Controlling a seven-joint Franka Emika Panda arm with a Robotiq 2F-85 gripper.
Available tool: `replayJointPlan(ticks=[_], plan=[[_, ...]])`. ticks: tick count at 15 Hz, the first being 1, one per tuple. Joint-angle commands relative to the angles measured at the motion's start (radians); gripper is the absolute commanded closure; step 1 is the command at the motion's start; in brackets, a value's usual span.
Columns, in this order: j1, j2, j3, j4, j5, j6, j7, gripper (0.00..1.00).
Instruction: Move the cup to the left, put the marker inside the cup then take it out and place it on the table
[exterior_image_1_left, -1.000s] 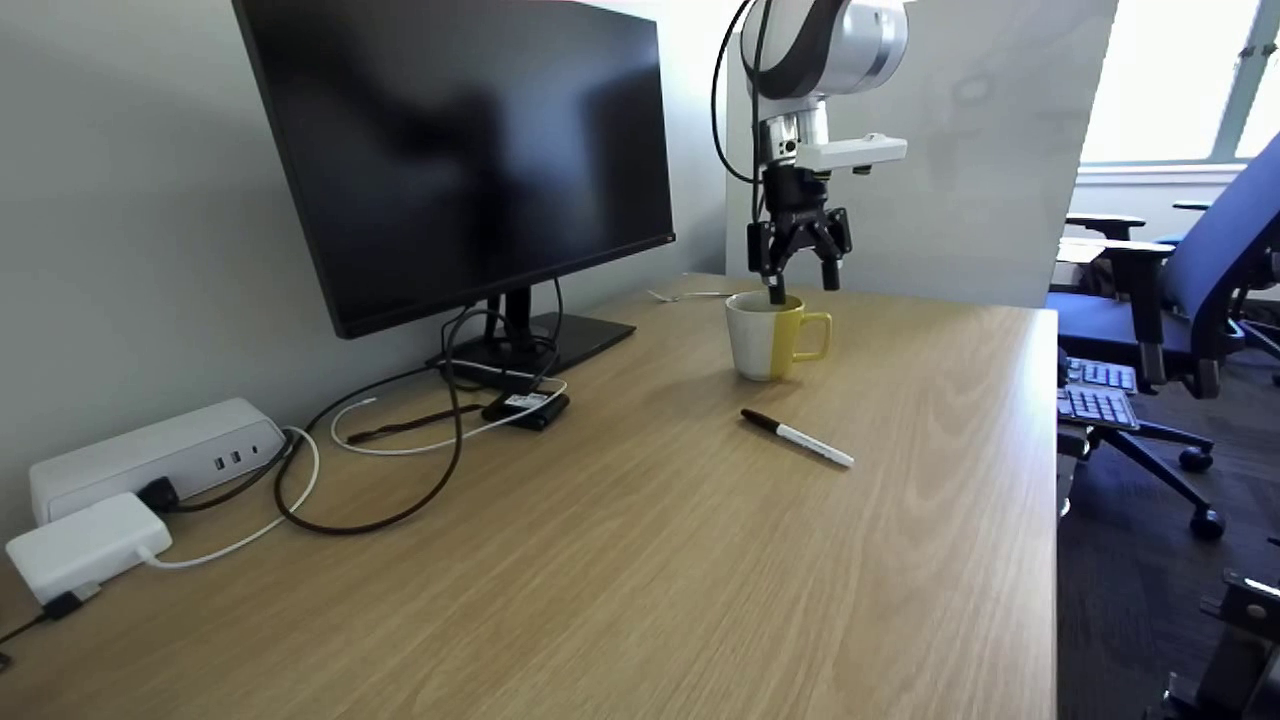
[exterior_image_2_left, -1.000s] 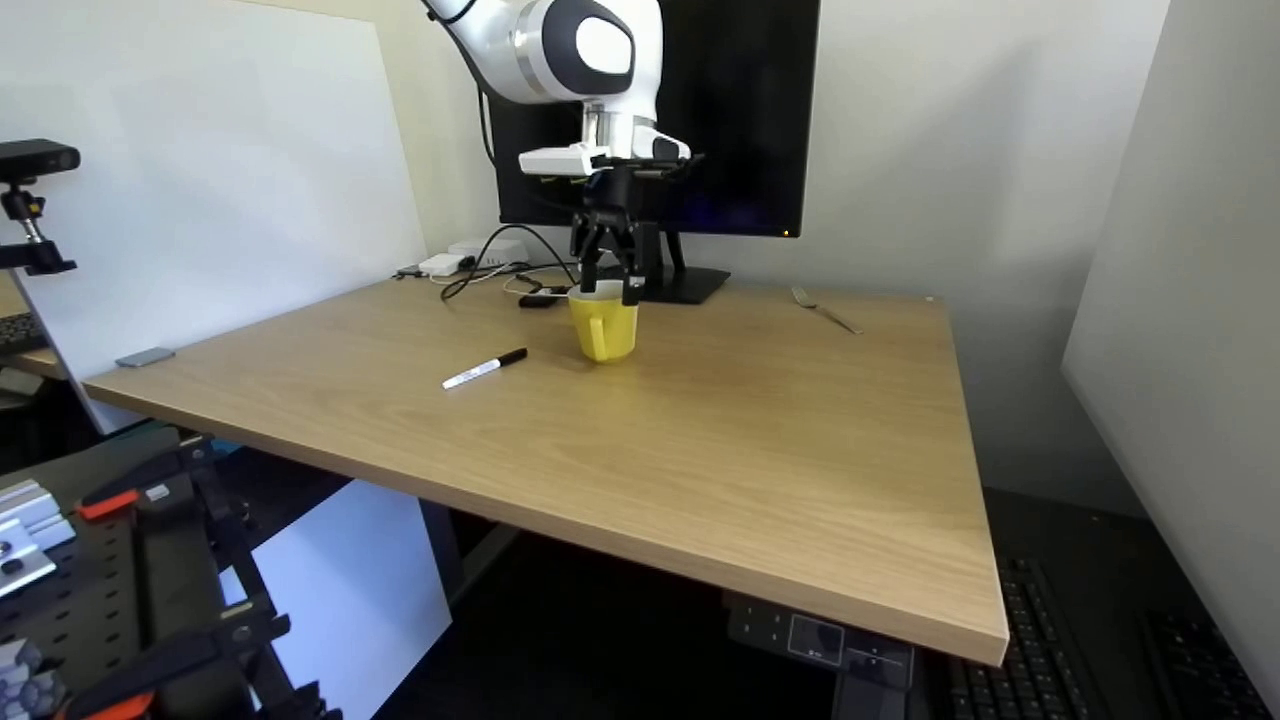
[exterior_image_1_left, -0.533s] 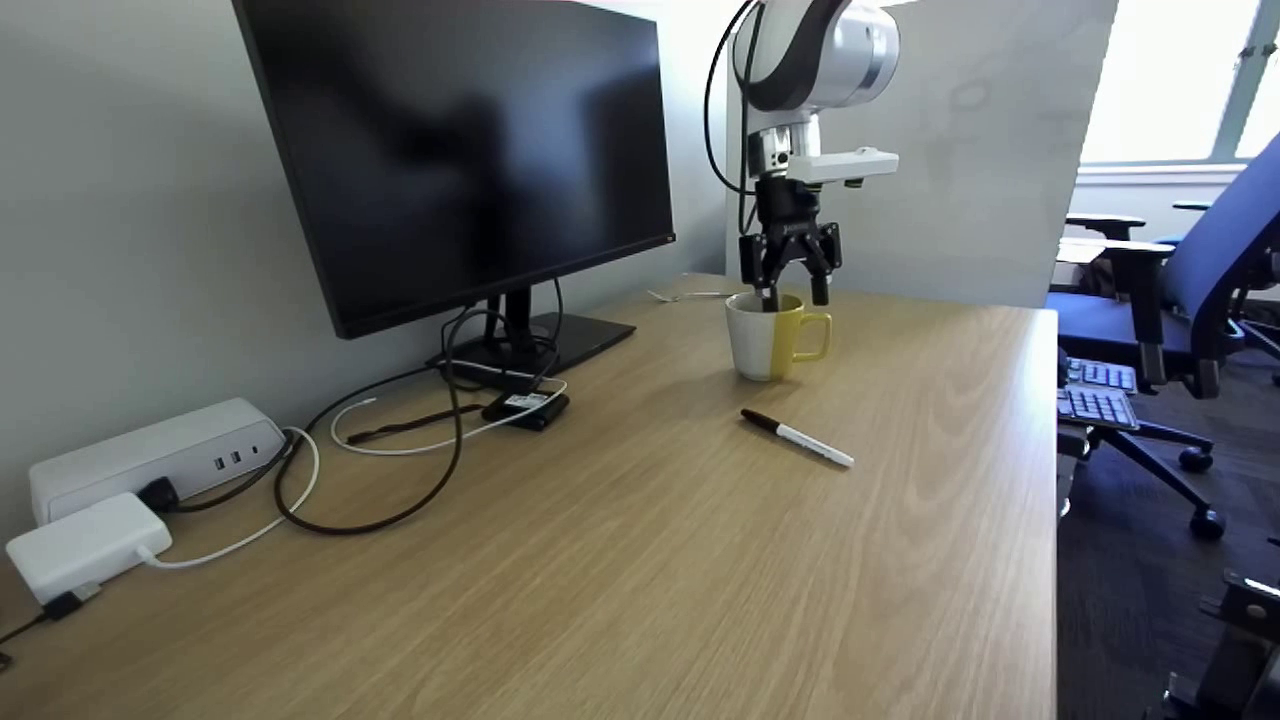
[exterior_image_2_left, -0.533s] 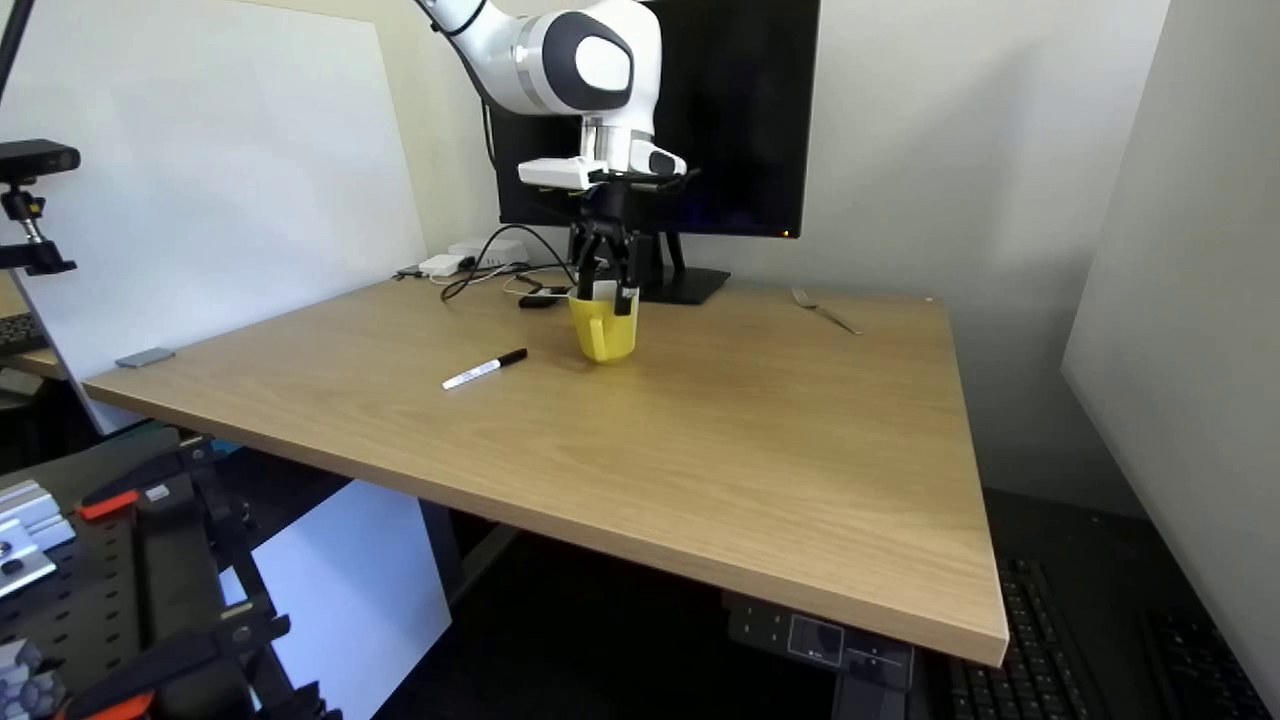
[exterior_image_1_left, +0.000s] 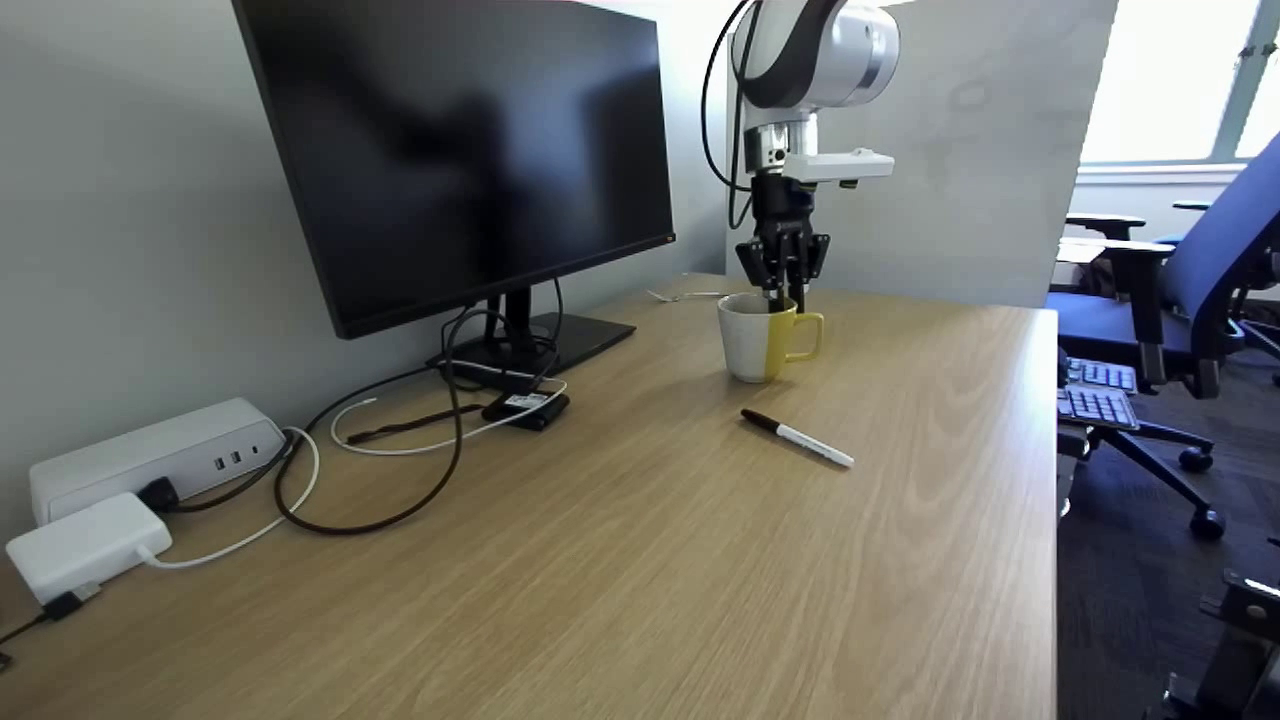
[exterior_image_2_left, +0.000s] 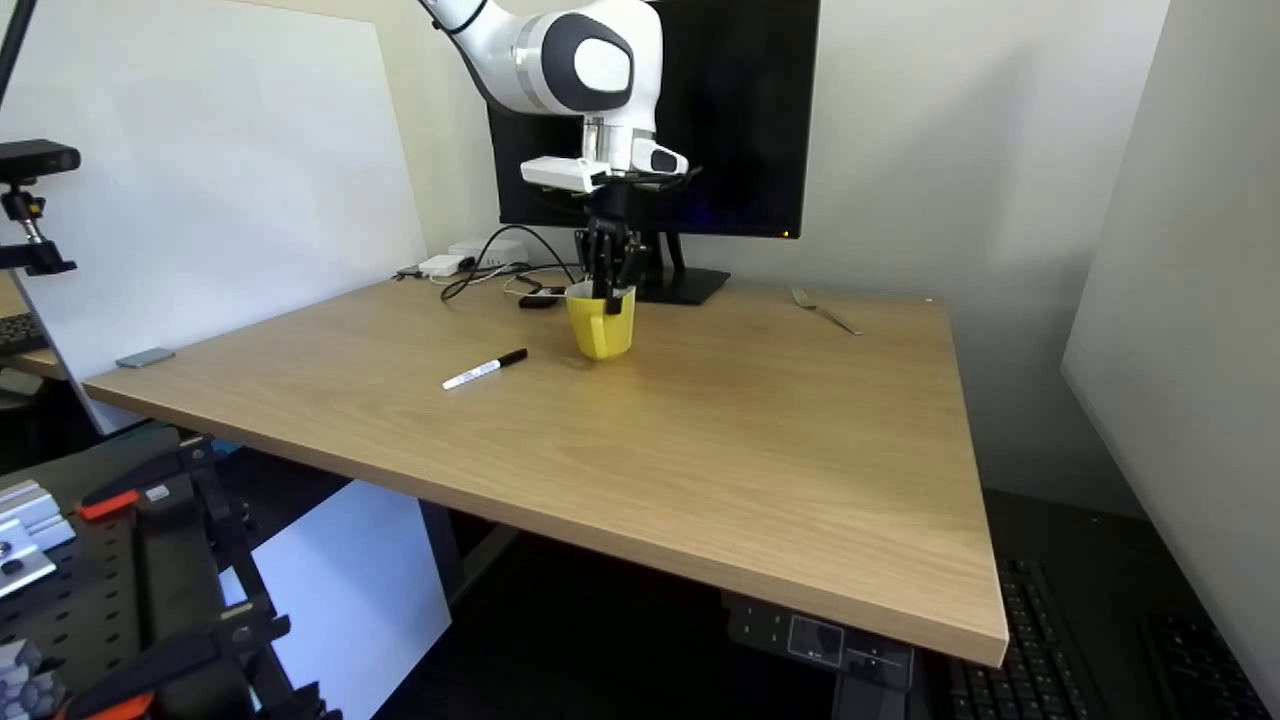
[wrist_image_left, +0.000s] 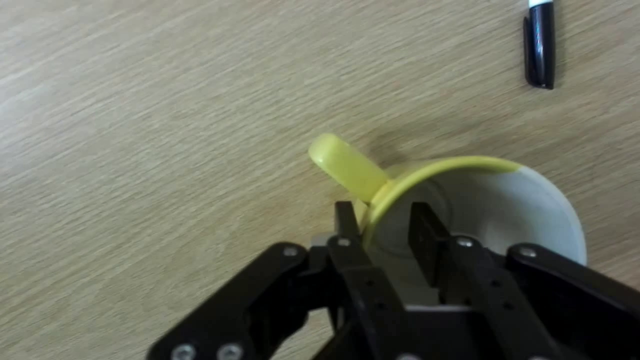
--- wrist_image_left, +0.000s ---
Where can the yellow mug white inside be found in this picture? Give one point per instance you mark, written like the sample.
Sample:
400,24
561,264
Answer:
493,201

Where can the black white marker pen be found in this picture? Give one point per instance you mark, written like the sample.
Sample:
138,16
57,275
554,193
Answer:
541,45

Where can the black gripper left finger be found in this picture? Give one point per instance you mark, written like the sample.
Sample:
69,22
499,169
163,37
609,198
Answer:
254,313

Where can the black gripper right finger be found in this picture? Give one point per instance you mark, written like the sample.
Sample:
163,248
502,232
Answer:
537,302

